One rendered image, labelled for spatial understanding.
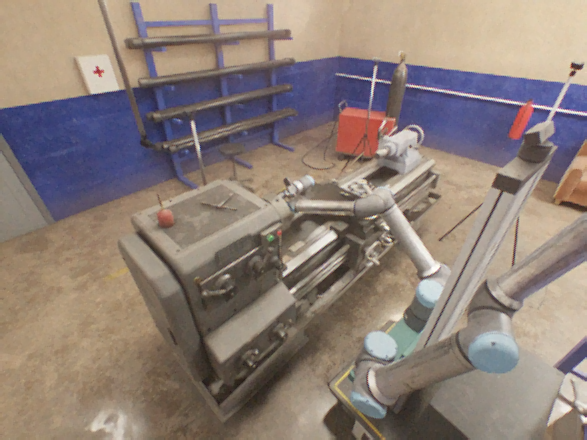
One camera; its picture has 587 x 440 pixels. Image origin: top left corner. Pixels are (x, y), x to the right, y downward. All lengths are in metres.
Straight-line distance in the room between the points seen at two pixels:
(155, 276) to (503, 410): 1.48
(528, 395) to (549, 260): 0.82
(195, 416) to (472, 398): 1.62
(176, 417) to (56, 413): 0.79
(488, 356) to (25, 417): 2.67
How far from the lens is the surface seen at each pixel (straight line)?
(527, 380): 1.73
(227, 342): 1.56
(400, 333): 1.88
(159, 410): 2.42
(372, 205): 1.63
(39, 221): 4.56
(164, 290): 1.25
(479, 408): 1.55
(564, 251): 0.98
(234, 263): 1.34
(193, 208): 1.48
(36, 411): 2.82
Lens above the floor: 2.12
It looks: 36 degrees down
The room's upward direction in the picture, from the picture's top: straight up
